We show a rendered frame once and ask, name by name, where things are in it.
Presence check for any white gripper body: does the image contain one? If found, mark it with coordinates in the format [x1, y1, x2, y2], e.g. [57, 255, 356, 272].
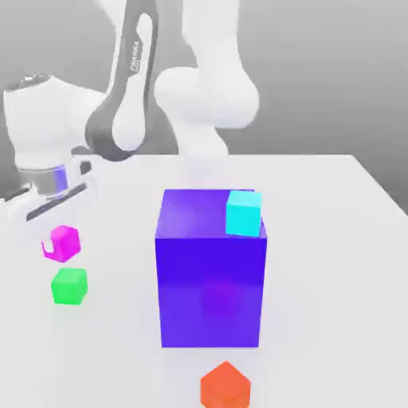
[0, 182, 99, 249]

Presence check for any small magenta cube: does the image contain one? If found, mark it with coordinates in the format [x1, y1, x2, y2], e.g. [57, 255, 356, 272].
[40, 225, 82, 264]

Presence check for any small green cube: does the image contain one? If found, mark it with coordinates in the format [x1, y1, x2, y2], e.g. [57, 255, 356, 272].
[50, 267, 88, 306]

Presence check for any small cyan cube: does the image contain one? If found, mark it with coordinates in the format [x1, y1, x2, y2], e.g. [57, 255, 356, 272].
[225, 190, 263, 238]

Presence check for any small orange cube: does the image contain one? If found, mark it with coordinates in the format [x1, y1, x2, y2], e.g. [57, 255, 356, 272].
[199, 360, 252, 408]

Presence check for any large purple box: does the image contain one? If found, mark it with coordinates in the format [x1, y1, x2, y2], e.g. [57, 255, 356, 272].
[154, 188, 269, 349]

